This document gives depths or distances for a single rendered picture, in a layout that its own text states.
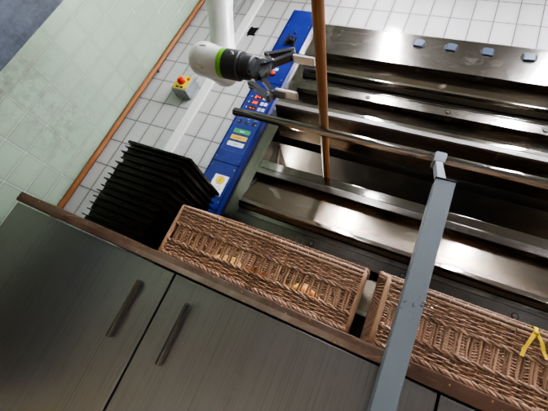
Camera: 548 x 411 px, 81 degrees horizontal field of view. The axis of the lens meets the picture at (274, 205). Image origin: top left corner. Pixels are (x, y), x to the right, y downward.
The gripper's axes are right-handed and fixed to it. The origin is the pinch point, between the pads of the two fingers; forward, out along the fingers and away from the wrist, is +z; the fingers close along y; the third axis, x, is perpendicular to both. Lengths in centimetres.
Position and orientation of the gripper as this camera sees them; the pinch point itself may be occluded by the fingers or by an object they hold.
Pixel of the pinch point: (302, 77)
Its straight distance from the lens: 102.5
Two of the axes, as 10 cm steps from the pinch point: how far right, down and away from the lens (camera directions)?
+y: -4.0, 8.7, -3.1
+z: 9.0, 3.0, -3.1
